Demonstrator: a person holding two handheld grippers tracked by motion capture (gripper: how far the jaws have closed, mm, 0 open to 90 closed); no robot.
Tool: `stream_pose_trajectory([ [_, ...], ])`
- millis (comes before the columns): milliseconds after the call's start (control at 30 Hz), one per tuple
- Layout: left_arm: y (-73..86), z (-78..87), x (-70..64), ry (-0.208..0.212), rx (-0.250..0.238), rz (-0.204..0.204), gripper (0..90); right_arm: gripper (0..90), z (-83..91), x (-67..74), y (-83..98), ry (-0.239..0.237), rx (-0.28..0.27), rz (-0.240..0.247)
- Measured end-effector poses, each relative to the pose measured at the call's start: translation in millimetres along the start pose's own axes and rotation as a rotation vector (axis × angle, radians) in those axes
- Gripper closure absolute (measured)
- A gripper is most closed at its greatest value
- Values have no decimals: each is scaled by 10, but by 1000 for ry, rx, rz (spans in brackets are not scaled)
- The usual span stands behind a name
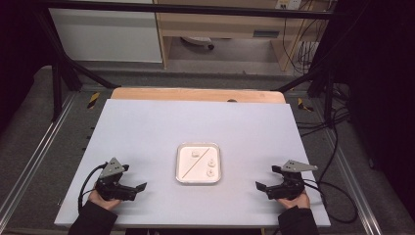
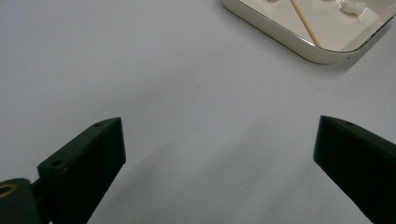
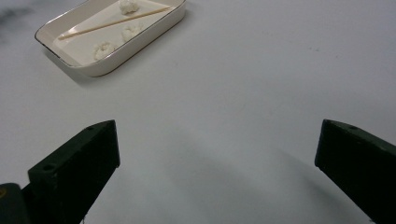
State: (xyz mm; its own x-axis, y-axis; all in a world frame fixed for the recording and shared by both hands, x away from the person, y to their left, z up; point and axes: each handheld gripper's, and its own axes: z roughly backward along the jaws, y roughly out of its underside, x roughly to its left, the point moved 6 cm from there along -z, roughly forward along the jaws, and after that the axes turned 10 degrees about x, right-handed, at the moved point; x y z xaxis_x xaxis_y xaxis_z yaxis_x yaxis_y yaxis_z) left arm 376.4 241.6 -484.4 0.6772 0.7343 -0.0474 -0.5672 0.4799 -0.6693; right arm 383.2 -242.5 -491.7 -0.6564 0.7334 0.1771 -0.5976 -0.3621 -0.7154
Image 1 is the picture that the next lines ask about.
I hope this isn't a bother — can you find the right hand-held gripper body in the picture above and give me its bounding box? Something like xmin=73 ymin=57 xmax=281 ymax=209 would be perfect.
xmin=266 ymin=159 xmax=319 ymax=201

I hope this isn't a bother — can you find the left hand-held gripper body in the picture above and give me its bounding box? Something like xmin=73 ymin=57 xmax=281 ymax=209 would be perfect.
xmin=95 ymin=157 xmax=137 ymax=202

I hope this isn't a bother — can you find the square white metal-rimmed tray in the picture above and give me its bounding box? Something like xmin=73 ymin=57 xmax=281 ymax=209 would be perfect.
xmin=175 ymin=142 xmax=222 ymax=186

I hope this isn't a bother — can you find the thin wooden skewer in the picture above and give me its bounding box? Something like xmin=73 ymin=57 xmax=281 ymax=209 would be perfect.
xmin=181 ymin=148 xmax=210 ymax=179

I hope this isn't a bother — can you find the person's right hand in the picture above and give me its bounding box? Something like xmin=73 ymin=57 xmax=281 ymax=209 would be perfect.
xmin=277 ymin=190 xmax=311 ymax=211

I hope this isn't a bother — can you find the person's left hand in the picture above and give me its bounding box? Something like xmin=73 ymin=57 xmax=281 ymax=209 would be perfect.
xmin=87 ymin=188 xmax=122 ymax=212

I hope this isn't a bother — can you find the yellow black tape mark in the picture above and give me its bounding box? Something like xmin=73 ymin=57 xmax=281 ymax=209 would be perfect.
xmin=86 ymin=91 xmax=101 ymax=111

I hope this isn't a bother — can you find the wooden table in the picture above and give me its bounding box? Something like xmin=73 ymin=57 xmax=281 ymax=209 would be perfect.
xmin=110 ymin=86 xmax=287 ymax=105

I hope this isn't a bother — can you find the white cabinet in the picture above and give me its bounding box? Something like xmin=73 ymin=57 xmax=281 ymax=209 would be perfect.
xmin=48 ymin=7 xmax=163 ymax=64

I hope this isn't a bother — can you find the black curtain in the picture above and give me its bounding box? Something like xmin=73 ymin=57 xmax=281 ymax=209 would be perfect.
xmin=0 ymin=0 xmax=57 ymax=133
xmin=334 ymin=0 xmax=415 ymax=214

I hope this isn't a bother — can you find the office chair base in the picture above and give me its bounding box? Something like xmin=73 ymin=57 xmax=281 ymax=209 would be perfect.
xmin=180 ymin=35 xmax=216 ymax=51

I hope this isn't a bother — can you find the light wooden desk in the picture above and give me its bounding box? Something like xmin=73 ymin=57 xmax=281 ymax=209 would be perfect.
xmin=153 ymin=0 xmax=338 ymax=71

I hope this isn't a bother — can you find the white power strip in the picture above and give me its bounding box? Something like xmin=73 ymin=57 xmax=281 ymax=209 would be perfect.
xmin=275 ymin=0 xmax=303 ymax=11

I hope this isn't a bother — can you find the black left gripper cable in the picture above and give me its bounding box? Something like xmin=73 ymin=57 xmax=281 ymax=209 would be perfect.
xmin=77 ymin=162 xmax=109 ymax=212

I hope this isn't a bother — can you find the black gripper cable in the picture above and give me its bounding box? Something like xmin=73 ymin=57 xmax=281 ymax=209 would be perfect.
xmin=302 ymin=177 xmax=358 ymax=225
xmin=77 ymin=162 xmax=109 ymax=212

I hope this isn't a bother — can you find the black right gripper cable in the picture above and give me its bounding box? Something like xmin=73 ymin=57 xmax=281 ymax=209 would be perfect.
xmin=302 ymin=177 xmax=358 ymax=225

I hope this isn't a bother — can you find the aluminium floor rail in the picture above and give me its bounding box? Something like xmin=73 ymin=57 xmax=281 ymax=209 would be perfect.
xmin=0 ymin=92 xmax=78 ymax=223
xmin=325 ymin=128 xmax=384 ymax=235

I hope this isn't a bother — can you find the black floor cable bundle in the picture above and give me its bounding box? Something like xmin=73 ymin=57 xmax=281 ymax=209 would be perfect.
xmin=295 ymin=82 xmax=352 ymax=184

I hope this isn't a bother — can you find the hanging black cable bundle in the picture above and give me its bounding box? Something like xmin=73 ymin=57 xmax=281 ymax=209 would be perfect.
xmin=281 ymin=9 xmax=322 ymax=76

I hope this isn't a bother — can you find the black metal frame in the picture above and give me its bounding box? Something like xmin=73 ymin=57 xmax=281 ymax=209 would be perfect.
xmin=31 ymin=0 xmax=338 ymax=122

